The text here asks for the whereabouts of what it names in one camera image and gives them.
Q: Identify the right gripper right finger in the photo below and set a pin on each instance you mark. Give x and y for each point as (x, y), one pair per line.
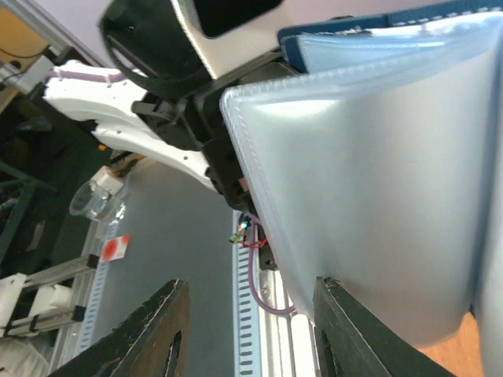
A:
(351, 341)

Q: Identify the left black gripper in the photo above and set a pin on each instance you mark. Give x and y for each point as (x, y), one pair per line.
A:
(203, 119)

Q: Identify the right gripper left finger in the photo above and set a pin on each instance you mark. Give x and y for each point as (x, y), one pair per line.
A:
(152, 341)

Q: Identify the blue card holder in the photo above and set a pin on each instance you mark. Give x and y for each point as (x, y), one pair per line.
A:
(379, 164)

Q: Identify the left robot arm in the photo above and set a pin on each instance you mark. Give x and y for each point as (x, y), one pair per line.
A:
(159, 100)

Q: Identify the red white card on floor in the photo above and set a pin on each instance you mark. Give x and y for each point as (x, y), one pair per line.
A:
(115, 248)

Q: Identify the aluminium front rail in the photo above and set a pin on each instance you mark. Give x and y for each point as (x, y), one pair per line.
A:
(286, 342)

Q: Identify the grey slotted cable duct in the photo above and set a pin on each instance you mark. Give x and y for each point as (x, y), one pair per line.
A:
(246, 341)

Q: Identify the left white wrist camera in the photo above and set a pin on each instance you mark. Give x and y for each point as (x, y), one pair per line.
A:
(228, 34)

